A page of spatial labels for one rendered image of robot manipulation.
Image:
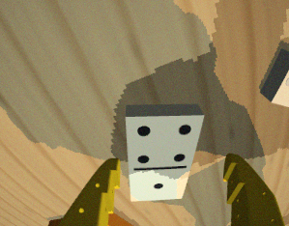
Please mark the white usb stick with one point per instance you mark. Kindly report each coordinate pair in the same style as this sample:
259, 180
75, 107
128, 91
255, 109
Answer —
276, 86

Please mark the white domino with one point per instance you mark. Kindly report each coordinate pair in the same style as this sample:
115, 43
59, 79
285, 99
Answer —
161, 139

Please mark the orange square pad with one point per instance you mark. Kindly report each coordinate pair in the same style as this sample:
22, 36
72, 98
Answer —
113, 220

